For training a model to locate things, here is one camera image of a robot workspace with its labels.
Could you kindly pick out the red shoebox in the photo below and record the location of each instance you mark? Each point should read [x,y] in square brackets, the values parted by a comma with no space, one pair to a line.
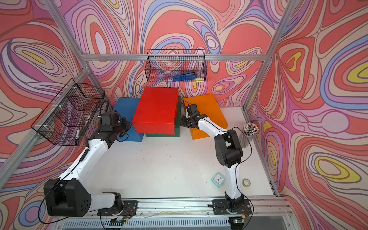
[157,111]

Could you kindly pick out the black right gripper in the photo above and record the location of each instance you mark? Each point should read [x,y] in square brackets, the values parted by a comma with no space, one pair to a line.
[183,123]

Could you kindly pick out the yellow item in back basket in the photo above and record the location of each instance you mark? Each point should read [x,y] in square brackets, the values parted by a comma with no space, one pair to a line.
[199,80]

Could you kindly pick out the marker pen in left basket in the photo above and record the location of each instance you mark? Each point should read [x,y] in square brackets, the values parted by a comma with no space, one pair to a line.
[77,137]

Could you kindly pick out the aluminium frame post left corner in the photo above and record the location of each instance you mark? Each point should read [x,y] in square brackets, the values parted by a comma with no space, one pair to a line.
[68,36]

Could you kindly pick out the aluminium frame post corner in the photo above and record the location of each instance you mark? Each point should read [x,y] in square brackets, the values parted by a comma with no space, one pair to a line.
[68,36]
[286,16]

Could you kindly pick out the black wire basket back wall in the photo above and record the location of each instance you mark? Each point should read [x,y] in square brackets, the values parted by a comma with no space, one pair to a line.
[162,69]

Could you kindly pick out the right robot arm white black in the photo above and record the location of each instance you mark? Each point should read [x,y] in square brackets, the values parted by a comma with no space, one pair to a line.
[229,154]

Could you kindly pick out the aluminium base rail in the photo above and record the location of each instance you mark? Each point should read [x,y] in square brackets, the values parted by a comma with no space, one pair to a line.
[268,213]

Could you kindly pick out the small teal alarm clock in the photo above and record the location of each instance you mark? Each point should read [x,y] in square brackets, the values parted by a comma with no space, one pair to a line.
[218,180]

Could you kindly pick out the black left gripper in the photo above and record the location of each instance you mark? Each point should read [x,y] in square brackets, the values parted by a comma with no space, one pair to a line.
[126,123]

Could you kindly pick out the roll of clear tape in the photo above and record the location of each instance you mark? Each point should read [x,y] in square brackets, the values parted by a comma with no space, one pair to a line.
[246,182]

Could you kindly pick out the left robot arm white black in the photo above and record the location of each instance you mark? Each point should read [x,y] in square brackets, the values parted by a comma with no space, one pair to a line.
[67,196]

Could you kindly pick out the aluminium horizontal back bar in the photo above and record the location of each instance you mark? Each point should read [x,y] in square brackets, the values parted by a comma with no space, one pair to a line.
[139,57]

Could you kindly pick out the black wire basket left wall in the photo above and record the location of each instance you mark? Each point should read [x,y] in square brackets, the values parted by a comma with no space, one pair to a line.
[71,109]

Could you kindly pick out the aluminium frame post right corner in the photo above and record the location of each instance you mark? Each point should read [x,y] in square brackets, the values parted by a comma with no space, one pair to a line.
[286,16]

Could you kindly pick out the blue stapler in basket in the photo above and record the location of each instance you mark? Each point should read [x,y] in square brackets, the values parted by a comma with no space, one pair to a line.
[184,76]

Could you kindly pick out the green shoebox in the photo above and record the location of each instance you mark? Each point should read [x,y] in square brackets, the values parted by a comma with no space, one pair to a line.
[177,125]

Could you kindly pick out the metal cup of pencils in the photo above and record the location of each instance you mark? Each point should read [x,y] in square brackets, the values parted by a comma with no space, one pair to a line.
[248,132]

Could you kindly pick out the orange shoebox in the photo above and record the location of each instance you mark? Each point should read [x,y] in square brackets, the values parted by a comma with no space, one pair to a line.
[207,104]

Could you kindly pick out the blue shoebox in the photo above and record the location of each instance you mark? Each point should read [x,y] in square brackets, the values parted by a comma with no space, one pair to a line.
[127,107]

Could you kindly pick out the black wire basket wall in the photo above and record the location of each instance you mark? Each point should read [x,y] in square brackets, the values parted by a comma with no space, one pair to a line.
[71,109]
[162,69]

